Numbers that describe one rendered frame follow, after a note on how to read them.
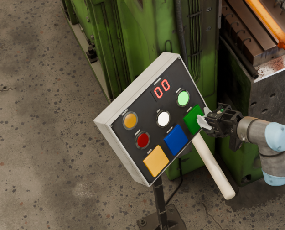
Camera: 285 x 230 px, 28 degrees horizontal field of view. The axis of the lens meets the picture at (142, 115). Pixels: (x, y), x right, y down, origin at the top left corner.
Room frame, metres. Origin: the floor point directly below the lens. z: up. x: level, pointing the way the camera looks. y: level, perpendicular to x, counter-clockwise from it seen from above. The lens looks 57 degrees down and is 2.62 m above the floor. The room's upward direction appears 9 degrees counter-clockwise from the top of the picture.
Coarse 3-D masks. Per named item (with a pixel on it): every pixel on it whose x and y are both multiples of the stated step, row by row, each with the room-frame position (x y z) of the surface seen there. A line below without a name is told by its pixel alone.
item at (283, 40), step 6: (252, 0) 1.49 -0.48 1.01; (258, 0) 1.49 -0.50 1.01; (252, 6) 1.47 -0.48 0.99; (258, 6) 1.46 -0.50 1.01; (258, 12) 1.43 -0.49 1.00; (264, 12) 1.42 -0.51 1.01; (264, 18) 1.40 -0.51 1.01; (270, 18) 1.39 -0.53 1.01; (270, 24) 1.36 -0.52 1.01; (276, 24) 1.36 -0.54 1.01; (276, 30) 1.33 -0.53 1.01; (276, 36) 1.31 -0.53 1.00; (282, 36) 1.30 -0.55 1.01; (282, 42) 1.27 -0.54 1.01
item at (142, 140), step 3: (141, 135) 0.92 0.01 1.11; (144, 135) 0.92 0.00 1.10; (138, 138) 0.91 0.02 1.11; (141, 138) 0.92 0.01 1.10; (144, 138) 0.92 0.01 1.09; (147, 138) 0.92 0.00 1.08; (138, 141) 0.91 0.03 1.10; (141, 141) 0.91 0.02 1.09; (144, 141) 0.91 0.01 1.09; (147, 141) 0.91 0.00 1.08; (138, 144) 0.90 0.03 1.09; (141, 144) 0.90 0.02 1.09; (144, 144) 0.90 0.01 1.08
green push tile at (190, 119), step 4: (192, 108) 1.03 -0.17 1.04; (196, 108) 1.03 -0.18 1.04; (200, 108) 1.04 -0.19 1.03; (192, 112) 1.02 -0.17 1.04; (196, 112) 1.02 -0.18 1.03; (200, 112) 1.03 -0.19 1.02; (188, 116) 1.01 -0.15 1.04; (192, 116) 1.01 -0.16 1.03; (196, 116) 1.01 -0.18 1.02; (184, 120) 1.00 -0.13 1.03; (188, 120) 1.00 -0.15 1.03; (192, 120) 1.00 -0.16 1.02; (196, 120) 1.00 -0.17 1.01; (188, 124) 0.99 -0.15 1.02; (192, 124) 0.99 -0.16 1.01; (196, 124) 1.00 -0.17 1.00; (188, 128) 0.98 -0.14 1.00; (192, 128) 0.98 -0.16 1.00; (196, 128) 0.99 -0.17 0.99; (192, 132) 0.97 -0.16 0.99
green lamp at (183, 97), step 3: (183, 93) 1.06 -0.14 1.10; (186, 93) 1.06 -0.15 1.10; (180, 96) 1.05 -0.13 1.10; (183, 96) 1.05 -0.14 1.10; (186, 96) 1.05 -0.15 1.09; (180, 99) 1.04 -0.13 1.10; (183, 99) 1.04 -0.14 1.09; (186, 99) 1.04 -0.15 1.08; (180, 102) 1.03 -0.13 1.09; (183, 102) 1.04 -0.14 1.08; (186, 102) 1.04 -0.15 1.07
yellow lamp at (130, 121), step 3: (129, 114) 0.96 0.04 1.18; (132, 114) 0.96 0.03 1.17; (126, 117) 0.95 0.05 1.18; (129, 117) 0.95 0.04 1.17; (132, 117) 0.95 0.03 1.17; (135, 117) 0.96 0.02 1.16; (126, 120) 0.94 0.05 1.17; (129, 120) 0.94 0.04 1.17; (132, 120) 0.95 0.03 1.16; (135, 120) 0.95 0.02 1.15; (126, 123) 0.94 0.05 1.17; (129, 123) 0.94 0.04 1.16; (132, 123) 0.94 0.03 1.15; (126, 126) 0.93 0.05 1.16; (129, 126) 0.93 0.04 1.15; (132, 126) 0.93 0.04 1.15
